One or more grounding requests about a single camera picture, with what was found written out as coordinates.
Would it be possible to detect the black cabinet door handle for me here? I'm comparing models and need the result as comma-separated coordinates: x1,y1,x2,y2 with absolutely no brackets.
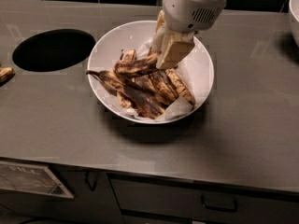
84,171,97,191

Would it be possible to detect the framed sign on cabinet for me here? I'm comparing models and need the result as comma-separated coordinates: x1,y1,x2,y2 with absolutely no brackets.
0,161,74,199

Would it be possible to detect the banana at left edge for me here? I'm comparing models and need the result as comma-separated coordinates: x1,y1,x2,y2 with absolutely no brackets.
0,67,14,83

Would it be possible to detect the black drawer handle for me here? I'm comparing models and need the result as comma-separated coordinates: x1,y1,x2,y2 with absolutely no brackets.
201,194,238,213

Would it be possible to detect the spotted banana across top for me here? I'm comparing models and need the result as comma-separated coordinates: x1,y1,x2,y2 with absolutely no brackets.
113,53,160,77

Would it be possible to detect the small banana at left back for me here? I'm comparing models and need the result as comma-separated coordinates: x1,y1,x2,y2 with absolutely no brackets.
120,49,137,63

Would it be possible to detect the grey cabinet drawer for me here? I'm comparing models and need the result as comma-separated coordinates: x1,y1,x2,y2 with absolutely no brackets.
109,175,299,224

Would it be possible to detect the dark long front banana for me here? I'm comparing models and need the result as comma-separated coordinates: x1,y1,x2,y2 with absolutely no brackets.
86,70,165,119

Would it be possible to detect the white ceramic bowl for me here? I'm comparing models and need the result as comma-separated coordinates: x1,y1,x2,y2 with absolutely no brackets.
87,21,214,124

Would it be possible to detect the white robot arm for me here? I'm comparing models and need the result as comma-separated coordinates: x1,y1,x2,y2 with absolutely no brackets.
151,0,226,69

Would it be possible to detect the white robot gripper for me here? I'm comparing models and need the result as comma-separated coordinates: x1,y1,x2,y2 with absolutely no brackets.
151,0,226,69

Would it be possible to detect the round black counter hole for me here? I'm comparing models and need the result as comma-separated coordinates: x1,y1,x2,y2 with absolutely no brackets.
12,29,95,72

